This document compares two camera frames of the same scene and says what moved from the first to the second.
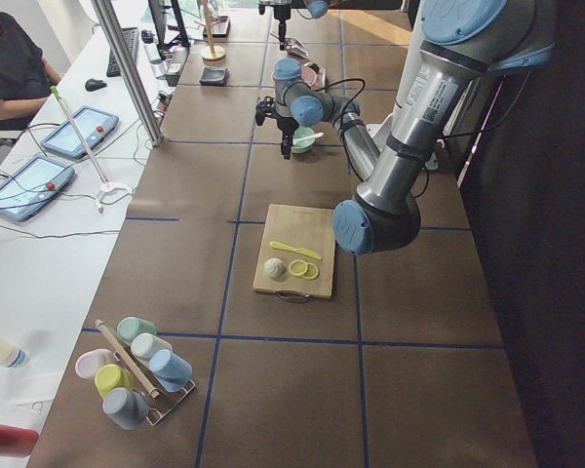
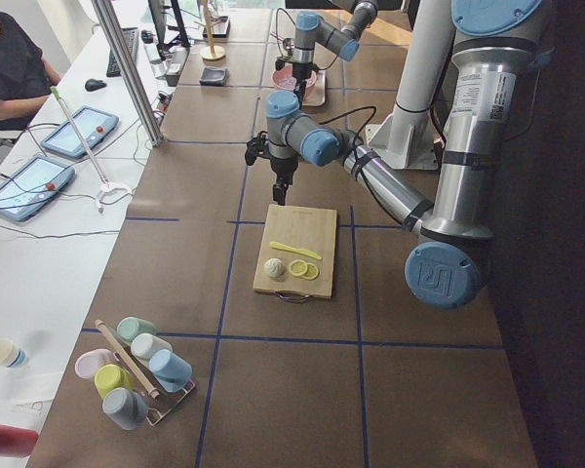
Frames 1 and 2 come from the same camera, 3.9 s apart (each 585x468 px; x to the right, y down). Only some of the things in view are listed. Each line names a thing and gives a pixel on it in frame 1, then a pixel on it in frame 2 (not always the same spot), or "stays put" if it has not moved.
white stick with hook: (108, 186) stays put
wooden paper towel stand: (211, 52) stays put
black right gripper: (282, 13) → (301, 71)
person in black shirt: (16, 78) stays put
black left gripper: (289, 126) → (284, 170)
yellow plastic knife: (296, 250) stays put
